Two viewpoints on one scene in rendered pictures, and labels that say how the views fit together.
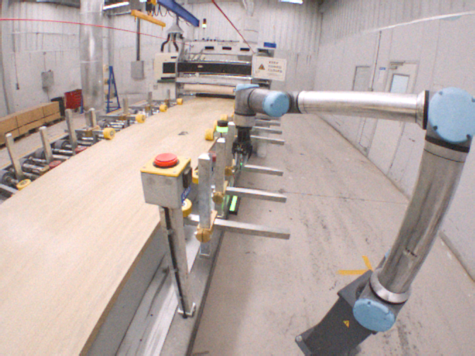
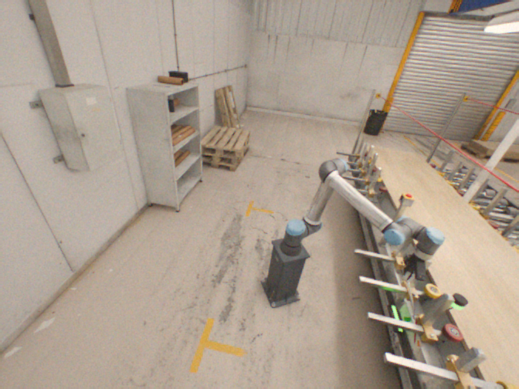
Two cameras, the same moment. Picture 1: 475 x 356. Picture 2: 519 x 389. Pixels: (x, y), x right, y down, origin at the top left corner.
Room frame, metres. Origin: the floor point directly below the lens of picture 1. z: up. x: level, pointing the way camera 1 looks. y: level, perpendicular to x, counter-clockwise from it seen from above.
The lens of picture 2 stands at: (1.87, -0.89, 2.05)
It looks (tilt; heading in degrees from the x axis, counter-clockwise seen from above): 32 degrees down; 184
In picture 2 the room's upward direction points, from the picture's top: 7 degrees clockwise
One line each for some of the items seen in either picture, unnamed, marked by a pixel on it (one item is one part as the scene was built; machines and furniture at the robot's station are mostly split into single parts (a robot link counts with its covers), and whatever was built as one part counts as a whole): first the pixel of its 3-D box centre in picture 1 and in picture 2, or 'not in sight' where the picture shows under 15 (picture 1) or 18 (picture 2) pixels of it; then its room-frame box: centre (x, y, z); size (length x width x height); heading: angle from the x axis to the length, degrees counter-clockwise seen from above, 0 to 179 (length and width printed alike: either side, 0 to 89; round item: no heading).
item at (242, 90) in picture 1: (247, 99); (430, 240); (0.87, -0.01, 1.27); 0.10 x 0.09 x 0.12; 43
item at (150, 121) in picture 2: not in sight; (173, 146); (-0.94, -2.32, 0.78); 0.90 x 0.45 x 1.55; 178
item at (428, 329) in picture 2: (228, 167); (425, 328); (1.10, 0.05, 0.85); 0.13 x 0.06 x 0.05; 175
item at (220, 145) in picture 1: (219, 188); (409, 284); (0.83, 0.08, 0.86); 0.03 x 0.03 x 0.48; 85
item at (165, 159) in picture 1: (165, 161); not in sight; (0.32, 0.12, 1.22); 0.04 x 0.04 x 0.02
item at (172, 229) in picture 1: (179, 270); (391, 225); (0.32, 0.12, 0.93); 0.05 x 0.05 x 0.45; 85
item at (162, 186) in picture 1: (167, 181); (406, 200); (0.32, 0.12, 1.18); 0.07 x 0.07 x 0.08; 85
